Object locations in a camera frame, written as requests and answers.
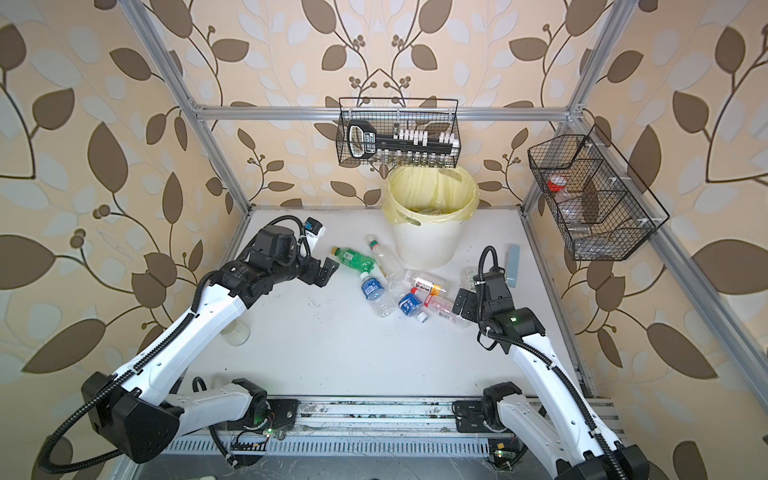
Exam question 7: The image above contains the green bottle yellow cap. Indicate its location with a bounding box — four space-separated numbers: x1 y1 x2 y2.
331 247 376 273

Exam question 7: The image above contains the water bottle blue label white cap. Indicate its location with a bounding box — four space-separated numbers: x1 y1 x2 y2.
360 272 395 318

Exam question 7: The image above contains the clear bottle green red neck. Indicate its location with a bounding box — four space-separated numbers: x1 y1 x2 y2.
366 234 406 285

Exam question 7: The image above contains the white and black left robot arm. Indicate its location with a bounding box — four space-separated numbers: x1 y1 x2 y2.
36 255 339 475

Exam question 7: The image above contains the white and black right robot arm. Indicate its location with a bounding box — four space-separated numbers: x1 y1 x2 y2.
453 246 650 479

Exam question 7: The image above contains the white ribbed waste bin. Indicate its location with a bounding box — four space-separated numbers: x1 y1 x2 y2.
390 208 471 270

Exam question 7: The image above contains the yellow bin liner bag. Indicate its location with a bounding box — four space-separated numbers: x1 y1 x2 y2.
382 166 480 226

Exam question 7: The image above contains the clear bottle red cap red print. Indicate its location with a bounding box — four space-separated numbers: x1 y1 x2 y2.
411 288 473 329

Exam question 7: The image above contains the red capped item in basket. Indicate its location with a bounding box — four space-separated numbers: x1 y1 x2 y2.
546 175 567 194

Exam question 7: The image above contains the black rack of white vials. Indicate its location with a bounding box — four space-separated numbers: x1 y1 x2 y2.
342 120 461 163

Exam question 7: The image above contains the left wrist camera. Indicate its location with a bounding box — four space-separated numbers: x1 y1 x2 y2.
248 215 325 265

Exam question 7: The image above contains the black wire basket right wall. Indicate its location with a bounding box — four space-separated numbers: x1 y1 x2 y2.
527 126 670 261

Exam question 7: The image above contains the black wire basket wall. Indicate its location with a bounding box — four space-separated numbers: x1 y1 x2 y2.
527 126 670 261
335 95 462 168

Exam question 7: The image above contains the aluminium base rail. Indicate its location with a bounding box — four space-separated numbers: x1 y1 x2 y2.
104 395 646 480

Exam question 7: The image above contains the black wire basket back wall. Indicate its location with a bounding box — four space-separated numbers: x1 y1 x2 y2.
335 95 462 168

